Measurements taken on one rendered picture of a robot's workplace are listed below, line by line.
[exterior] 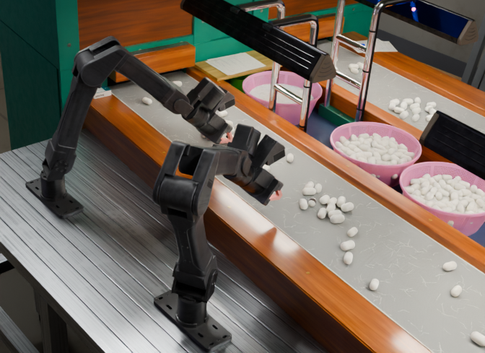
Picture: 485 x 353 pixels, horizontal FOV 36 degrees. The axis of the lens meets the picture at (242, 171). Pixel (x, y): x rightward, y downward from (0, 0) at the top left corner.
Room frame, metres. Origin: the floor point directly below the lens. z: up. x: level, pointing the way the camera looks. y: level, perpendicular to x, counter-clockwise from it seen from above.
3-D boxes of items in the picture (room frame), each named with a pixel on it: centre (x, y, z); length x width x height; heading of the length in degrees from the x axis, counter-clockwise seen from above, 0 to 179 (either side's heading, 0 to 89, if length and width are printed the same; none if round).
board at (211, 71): (2.44, 0.02, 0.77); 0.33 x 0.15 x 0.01; 128
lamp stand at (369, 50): (2.25, -0.38, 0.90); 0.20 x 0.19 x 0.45; 38
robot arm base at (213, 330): (1.22, 0.09, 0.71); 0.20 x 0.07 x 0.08; 43
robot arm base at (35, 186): (1.65, 0.50, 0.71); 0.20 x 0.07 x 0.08; 43
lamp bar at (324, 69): (1.96, 0.00, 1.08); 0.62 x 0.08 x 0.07; 38
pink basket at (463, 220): (1.70, -0.56, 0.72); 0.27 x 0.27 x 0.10
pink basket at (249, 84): (2.26, -0.11, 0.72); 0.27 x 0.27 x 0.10
